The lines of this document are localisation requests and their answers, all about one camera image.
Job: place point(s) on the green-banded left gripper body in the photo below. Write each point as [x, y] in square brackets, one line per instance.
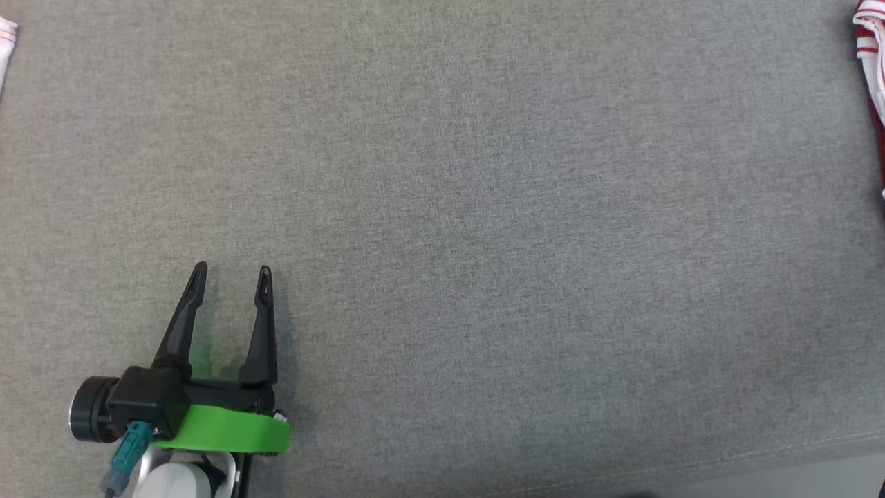
[228, 429]

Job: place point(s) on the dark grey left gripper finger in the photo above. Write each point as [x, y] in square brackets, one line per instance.
[181, 325]
[263, 339]

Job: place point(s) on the red shorts with white stripe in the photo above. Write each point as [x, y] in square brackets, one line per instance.
[5, 48]

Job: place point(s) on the red shirt with white sleeves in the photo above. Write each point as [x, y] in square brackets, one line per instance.
[874, 62]

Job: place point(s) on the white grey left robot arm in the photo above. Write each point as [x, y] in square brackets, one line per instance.
[180, 481]

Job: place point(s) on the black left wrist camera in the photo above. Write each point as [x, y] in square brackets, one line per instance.
[131, 401]

